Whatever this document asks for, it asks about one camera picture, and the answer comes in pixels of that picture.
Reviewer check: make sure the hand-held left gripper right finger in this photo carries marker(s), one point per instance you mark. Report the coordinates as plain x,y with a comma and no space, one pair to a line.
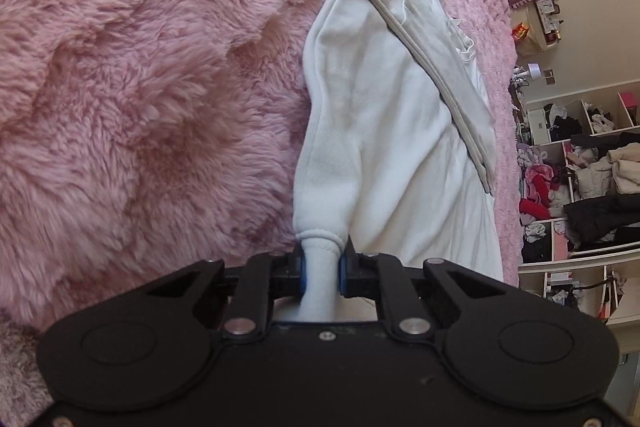
342,279

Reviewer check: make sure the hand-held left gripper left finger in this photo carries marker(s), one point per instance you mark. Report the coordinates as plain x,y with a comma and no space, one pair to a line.
301,278

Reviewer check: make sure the white printed sweatshirt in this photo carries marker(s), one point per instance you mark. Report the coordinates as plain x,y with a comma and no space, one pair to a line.
395,142

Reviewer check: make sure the beige folded clothes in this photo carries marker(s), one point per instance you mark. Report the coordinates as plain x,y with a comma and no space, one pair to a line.
625,169

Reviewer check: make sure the red garment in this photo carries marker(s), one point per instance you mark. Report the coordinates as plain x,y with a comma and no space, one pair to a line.
534,208

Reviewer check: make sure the white shelf unit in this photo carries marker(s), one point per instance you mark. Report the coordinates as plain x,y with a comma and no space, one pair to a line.
575,264

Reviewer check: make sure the pink fluffy blanket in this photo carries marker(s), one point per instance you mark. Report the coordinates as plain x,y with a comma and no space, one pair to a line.
150,97

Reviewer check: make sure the black jacket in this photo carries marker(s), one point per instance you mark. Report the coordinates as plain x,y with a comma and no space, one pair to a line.
600,219

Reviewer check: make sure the white table lamp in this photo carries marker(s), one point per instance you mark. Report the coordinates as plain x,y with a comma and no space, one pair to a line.
532,70

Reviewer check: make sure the red snack bag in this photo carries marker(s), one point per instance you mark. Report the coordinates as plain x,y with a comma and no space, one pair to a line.
520,32

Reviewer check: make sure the beige organizer box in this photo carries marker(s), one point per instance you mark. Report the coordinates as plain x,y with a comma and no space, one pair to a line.
542,24

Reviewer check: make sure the wall socket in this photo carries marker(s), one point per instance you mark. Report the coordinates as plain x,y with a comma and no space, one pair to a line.
549,75

